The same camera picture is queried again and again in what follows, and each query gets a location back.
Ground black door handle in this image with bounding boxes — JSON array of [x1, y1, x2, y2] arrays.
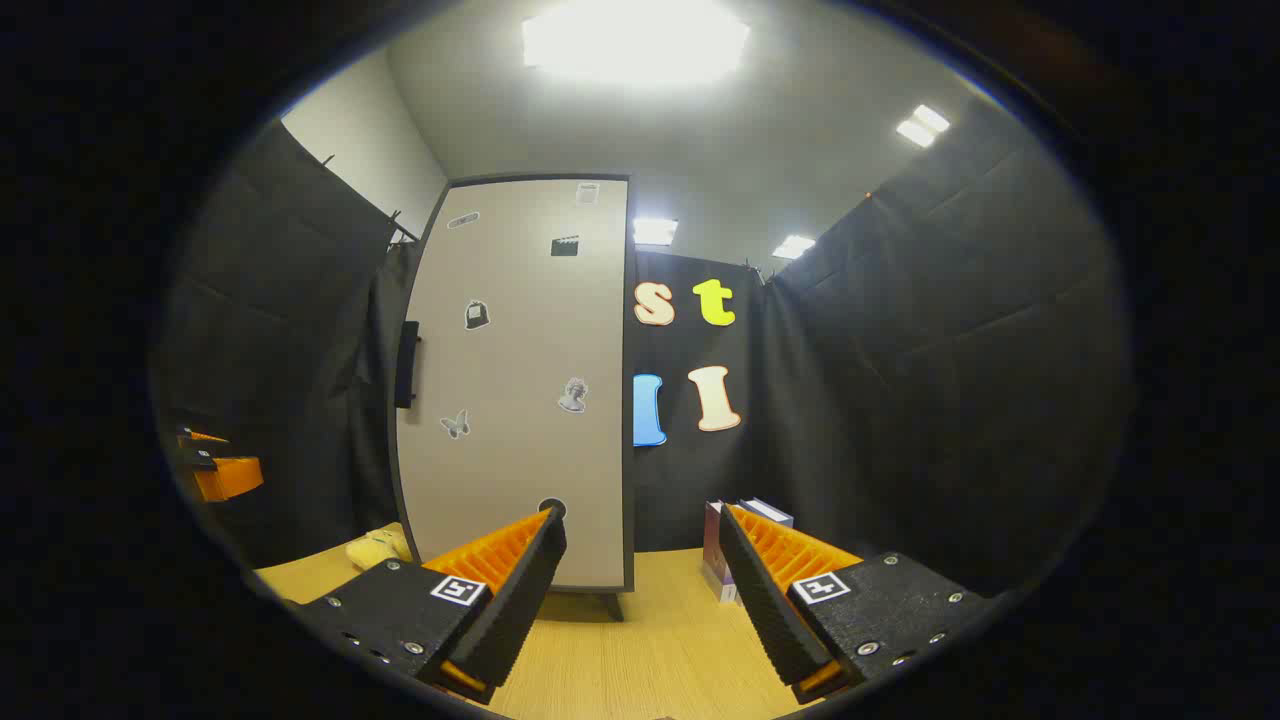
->
[[394, 320, 422, 410]]

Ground light grey cabinet door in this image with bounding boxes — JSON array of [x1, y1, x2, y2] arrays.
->
[[396, 179, 630, 592]]

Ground pink cover book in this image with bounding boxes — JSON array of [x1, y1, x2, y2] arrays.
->
[[702, 499, 742, 605]]

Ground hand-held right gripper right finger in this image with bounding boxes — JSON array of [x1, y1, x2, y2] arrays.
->
[[718, 503, 1003, 705]]

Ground cream plush toy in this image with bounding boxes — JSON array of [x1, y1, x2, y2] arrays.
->
[[345, 527, 413, 572]]

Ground black backdrop cloth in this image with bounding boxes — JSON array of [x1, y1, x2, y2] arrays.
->
[[150, 95, 1133, 601]]

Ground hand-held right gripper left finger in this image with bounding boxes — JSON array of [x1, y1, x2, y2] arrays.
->
[[298, 507, 568, 705]]

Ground large ceiling light panel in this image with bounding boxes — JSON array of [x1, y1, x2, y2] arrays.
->
[[520, 0, 753, 89]]

